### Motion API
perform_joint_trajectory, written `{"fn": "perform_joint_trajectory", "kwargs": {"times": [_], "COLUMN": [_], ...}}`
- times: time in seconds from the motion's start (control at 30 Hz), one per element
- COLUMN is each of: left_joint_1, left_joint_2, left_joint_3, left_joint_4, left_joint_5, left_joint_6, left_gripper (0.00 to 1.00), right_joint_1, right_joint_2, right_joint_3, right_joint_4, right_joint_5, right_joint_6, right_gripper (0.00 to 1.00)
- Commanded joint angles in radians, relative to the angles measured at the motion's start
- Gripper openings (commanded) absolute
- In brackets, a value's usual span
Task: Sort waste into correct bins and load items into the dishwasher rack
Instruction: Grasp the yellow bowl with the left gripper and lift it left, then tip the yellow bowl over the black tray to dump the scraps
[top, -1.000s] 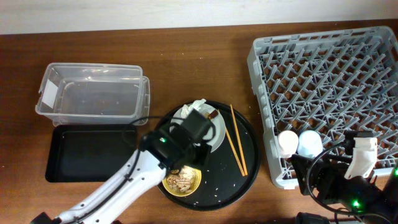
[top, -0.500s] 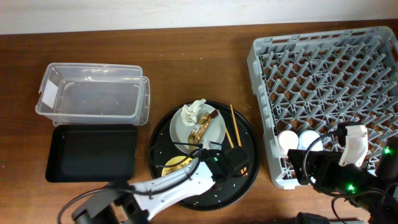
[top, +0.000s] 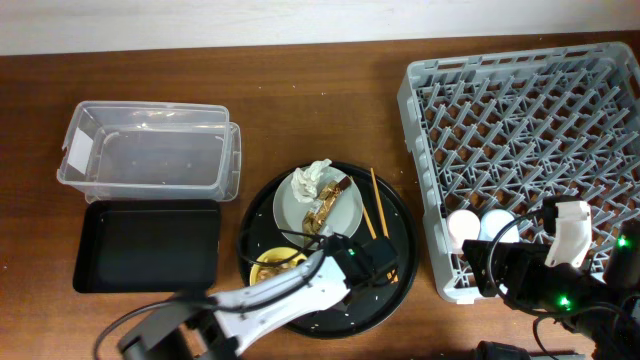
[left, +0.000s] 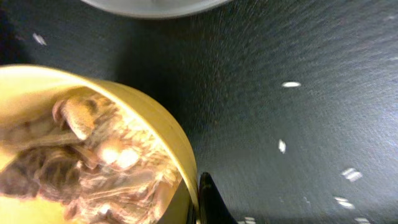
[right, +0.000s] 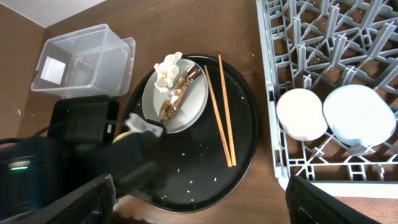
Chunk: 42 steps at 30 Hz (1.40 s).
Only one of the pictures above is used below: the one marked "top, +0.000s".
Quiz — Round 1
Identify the wooden chopstick left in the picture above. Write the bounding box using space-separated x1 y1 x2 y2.
363 200 377 240

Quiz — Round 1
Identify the crumpled white napkin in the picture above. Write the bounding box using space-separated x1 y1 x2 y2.
291 159 332 203

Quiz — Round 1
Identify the grey dishwasher rack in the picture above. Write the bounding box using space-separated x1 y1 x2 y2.
397 42 639 304

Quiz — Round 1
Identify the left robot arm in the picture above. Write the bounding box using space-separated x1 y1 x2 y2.
117 235 396 359

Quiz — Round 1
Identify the black rectangular tray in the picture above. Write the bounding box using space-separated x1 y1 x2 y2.
72 200 221 293

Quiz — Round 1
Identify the gold foil wrapper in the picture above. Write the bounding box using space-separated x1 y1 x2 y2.
302 176 352 235

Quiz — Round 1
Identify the pink cup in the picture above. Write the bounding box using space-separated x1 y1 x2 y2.
446 209 481 254

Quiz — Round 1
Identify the food scraps pile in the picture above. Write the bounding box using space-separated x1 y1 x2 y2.
256 261 297 283

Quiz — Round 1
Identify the clear plastic bin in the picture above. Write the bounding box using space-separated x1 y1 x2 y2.
56 101 242 202

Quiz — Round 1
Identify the wooden chopstick right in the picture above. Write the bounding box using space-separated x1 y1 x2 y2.
369 167 400 284

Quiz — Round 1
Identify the yellow bowl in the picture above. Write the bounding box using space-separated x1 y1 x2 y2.
249 247 307 286

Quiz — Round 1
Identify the grey plate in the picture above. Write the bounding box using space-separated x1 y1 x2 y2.
273 163 363 247

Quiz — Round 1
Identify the blue cup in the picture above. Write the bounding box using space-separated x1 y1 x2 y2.
478 209 520 243

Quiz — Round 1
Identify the wooden chopstick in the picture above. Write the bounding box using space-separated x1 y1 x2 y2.
369 167 400 284
363 200 377 240

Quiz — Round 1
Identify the round black tray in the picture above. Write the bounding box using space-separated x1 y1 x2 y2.
237 170 419 339

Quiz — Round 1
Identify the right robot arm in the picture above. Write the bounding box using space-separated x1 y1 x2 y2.
463 220 639 359

